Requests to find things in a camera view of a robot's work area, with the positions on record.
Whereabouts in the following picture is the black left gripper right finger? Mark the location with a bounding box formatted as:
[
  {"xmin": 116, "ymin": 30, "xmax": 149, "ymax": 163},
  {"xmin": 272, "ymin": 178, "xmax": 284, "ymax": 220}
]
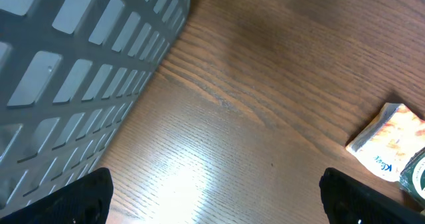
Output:
[{"xmin": 319, "ymin": 168, "xmax": 424, "ymax": 224}]

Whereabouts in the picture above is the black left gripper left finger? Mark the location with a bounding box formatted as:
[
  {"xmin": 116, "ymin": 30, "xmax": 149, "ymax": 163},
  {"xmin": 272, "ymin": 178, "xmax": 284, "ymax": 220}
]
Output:
[{"xmin": 1, "ymin": 168, "xmax": 114, "ymax": 224}]

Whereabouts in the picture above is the grey plastic shopping basket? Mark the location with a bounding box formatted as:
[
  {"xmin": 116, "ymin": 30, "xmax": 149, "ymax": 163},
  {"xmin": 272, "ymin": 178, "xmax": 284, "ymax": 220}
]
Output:
[{"xmin": 1, "ymin": 0, "xmax": 191, "ymax": 216}]

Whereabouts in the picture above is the dark green round-logo packet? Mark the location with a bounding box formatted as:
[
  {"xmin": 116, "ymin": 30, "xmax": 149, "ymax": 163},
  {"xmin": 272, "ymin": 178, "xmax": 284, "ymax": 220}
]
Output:
[{"xmin": 400, "ymin": 150, "xmax": 424, "ymax": 207}]

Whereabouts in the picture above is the orange tissue pack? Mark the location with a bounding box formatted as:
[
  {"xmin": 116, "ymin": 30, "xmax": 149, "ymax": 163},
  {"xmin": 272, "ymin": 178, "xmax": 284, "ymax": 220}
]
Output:
[{"xmin": 346, "ymin": 103, "xmax": 424, "ymax": 182}]

